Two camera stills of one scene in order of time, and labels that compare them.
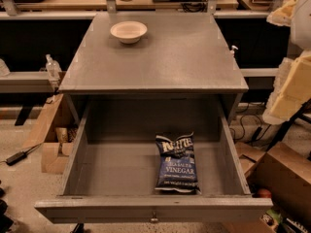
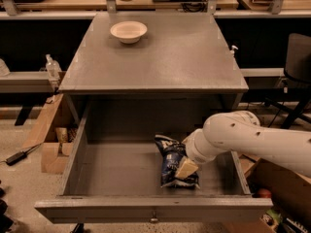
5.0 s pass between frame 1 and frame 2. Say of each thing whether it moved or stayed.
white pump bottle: stayed
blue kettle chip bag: moved
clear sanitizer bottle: stayed
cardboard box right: stayed
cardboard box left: stayed
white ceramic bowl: stayed
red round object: stayed
